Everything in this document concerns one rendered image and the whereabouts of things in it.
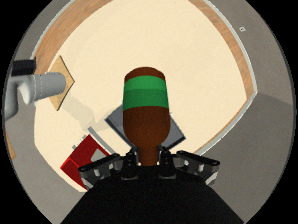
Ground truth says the brown bottle with green label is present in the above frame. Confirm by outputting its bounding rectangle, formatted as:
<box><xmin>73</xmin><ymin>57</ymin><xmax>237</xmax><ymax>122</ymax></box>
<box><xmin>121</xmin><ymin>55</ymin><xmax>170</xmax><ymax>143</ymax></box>
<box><xmin>123</xmin><ymin>67</ymin><xmax>171</xmax><ymax>166</ymax></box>

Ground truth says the red crate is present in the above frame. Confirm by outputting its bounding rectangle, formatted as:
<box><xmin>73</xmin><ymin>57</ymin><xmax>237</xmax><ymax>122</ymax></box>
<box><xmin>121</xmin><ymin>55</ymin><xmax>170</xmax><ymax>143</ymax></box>
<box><xmin>60</xmin><ymin>134</ymin><xmax>110</xmax><ymax>190</ymax></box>

